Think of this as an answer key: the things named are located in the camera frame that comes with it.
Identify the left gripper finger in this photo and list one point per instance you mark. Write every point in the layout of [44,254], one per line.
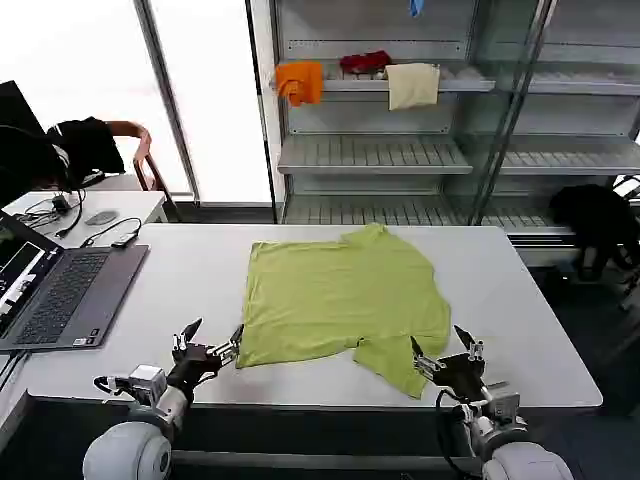
[190,332]
[231,346]

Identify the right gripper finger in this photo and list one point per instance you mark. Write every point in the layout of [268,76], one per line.
[472,347]
[424,361]

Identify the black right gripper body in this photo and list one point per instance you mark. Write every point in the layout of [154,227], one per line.
[460,375]

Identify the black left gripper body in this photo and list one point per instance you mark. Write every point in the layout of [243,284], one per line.
[195,362]

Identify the green t-shirt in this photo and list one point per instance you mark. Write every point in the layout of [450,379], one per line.
[340,300]

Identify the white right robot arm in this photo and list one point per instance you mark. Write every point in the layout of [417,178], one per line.
[525,455]

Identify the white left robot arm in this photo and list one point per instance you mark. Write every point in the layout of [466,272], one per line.
[122,450]

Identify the dark grey open laptop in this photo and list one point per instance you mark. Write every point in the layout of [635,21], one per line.
[70,295]

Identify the white side desk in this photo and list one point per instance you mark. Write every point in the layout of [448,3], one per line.
[125,205]

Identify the grey computer mouse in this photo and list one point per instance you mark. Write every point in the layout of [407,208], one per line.
[101,218]

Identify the brown wooden chair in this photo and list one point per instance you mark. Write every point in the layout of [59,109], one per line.
[142,150]

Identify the black garment on chair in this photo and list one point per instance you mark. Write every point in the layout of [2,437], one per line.
[90,145]

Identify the grey metal shelf rack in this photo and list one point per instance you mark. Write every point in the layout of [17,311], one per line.
[380,150]

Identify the black computer monitor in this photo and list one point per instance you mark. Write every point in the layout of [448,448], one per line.
[17,107]

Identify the black metal frame stand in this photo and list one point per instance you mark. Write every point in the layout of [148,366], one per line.
[627,187]

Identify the grey window frame post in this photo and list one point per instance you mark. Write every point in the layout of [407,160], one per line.
[170,110]

